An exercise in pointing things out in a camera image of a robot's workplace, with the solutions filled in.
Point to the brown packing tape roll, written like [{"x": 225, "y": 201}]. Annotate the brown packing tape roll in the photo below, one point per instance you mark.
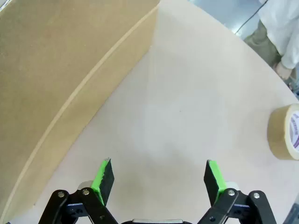
[{"x": 278, "y": 135}]

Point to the person's left forearm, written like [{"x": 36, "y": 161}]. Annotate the person's left forearm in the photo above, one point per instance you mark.
[{"x": 292, "y": 46}]

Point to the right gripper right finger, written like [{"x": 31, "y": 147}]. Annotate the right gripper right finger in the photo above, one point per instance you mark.
[{"x": 213, "y": 179}]

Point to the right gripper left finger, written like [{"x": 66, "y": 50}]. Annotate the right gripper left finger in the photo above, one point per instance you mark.
[{"x": 102, "y": 177}]

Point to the large brown cardboard box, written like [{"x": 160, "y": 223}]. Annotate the large brown cardboard box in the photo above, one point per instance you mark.
[{"x": 58, "y": 70}]

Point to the person in white cardigan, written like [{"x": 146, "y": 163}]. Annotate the person in white cardigan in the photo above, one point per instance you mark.
[{"x": 273, "y": 14}]

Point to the person's left hand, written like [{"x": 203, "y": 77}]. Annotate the person's left hand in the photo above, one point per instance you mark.
[{"x": 283, "y": 70}]

